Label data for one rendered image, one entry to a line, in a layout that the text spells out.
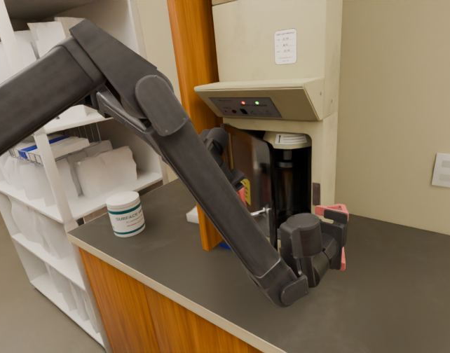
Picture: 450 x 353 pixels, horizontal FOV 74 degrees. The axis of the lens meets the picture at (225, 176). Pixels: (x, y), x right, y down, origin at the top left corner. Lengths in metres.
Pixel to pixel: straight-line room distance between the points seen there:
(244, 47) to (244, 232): 0.56
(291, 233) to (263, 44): 0.51
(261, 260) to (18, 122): 0.37
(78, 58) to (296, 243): 0.42
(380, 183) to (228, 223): 0.91
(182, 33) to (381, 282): 0.90
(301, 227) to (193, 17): 0.67
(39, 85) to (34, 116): 0.03
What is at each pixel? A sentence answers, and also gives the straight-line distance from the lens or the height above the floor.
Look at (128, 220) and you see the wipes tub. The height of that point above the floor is 1.01.
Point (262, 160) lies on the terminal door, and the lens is 0.72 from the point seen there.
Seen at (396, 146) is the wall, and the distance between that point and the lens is 1.23.
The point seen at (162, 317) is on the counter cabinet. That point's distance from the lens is 1.21.
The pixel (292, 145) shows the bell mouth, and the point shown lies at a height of 1.33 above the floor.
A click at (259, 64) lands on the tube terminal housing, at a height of 1.55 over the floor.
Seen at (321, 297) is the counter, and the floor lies 0.94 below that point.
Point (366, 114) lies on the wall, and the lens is 1.22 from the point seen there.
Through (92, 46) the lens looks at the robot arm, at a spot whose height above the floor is 1.60.
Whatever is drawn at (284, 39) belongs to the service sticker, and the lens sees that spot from 0.82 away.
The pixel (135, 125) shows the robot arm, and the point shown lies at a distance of 0.83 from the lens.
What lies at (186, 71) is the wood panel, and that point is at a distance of 0.92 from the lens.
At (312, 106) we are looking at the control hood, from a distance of 0.73.
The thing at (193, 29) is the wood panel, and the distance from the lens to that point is 0.96.
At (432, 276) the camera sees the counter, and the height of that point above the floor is 0.94.
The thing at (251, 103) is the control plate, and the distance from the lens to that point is 0.79.
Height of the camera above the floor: 1.57
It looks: 21 degrees down
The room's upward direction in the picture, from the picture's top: 6 degrees counter-clockwise
